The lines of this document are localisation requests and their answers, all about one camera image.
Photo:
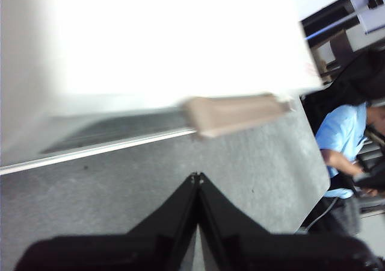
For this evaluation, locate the white shelf unit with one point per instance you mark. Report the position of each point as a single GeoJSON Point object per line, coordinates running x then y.
{"type": "Point", "coordinates": [361, 27]}

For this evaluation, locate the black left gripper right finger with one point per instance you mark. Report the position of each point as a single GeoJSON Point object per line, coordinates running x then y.
{"type": "Point", "coordinates": [270, 253]}

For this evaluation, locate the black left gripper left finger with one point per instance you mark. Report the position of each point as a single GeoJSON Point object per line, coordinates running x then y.
{"type": "Point", "coordinates": [120, 253]}

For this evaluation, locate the person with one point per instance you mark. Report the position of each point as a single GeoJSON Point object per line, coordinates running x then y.
{"type": "Point", "coordinates": [343, 126]}

